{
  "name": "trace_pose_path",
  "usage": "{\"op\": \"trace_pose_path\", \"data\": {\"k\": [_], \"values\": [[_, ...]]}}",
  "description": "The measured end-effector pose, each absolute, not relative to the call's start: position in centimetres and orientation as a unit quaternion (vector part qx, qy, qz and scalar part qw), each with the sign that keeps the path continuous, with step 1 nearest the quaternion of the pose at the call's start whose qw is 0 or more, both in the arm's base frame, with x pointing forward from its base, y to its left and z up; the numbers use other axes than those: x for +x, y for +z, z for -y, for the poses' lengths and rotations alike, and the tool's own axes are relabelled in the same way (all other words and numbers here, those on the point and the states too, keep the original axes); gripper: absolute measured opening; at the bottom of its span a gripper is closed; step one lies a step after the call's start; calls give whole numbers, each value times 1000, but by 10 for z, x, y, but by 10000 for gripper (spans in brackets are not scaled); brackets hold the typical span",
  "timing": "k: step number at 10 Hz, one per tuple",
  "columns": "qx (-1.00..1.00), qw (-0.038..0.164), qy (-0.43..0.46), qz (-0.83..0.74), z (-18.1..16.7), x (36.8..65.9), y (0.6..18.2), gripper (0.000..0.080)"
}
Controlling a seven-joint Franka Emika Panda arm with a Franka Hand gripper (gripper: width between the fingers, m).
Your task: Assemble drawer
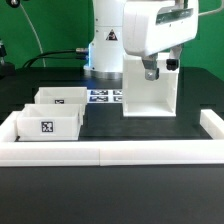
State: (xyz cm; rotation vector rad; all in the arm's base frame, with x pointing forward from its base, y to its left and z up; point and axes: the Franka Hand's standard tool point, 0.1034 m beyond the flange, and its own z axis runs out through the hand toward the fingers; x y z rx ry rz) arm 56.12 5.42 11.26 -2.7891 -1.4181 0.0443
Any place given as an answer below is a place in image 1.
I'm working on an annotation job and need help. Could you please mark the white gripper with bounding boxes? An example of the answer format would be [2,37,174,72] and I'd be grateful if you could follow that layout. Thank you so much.
[123,0,199,81]

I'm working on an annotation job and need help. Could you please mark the white drawer cabinet box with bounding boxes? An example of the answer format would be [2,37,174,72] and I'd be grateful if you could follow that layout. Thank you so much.
[122,53,179,117]

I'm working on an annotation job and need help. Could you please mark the white drawer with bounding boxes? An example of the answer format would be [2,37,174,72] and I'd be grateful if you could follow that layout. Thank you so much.
[16,104,83,141]
[34,87,87,105]

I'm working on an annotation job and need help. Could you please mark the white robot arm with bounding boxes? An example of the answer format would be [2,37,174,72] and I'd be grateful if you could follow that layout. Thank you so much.
[84,0,199,79]

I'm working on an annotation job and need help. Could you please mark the white marker tag sheet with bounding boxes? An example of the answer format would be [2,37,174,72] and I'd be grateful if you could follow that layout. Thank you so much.
[87,89,122,103]

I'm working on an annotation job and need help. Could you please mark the black work mat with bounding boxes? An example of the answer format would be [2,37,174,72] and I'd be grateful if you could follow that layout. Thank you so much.
[14,101,214,142]

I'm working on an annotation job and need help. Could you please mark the black tripod stand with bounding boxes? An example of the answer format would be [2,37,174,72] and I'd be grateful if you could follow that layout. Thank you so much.
[0,39,15,76]

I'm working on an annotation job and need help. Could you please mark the black cable bundle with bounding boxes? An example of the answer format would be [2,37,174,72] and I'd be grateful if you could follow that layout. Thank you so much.
[21,47,90,69]

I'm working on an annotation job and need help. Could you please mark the white foam boundary frame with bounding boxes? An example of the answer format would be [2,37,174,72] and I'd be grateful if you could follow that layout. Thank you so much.
[0,111,224,167]

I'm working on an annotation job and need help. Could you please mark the white thin cable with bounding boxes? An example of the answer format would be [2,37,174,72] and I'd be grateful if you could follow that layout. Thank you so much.
[19,2,47,68]

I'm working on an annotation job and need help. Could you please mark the black camera knob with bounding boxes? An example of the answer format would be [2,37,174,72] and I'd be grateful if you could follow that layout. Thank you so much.
[6,0,20,8]

